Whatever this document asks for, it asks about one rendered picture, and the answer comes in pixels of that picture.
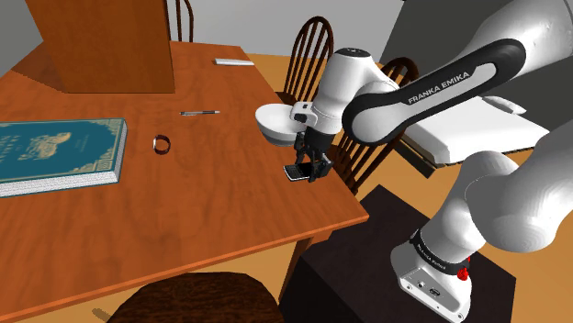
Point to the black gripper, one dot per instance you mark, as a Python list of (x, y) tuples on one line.
[(318, 138)]

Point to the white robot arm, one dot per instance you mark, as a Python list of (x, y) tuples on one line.
[(452, 94)]

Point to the small black phone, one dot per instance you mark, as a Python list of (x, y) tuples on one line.
[(296, 171)]

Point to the white bowl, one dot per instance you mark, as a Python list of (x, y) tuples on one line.
[(274, 124)]

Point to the dark robot stand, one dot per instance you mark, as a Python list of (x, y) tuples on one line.
[(349, 268)]

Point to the wooden table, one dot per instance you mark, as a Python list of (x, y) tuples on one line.
[(197, 197)]

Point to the dark pen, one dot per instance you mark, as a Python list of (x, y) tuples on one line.
[(199, 112)]

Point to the flat white remote control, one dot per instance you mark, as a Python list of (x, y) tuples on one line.
[(233, 61)]

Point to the large brown wooden box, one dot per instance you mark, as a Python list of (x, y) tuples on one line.
[(112, 49)]

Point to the teal book with gold print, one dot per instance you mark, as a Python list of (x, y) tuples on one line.
[(58, 150)]

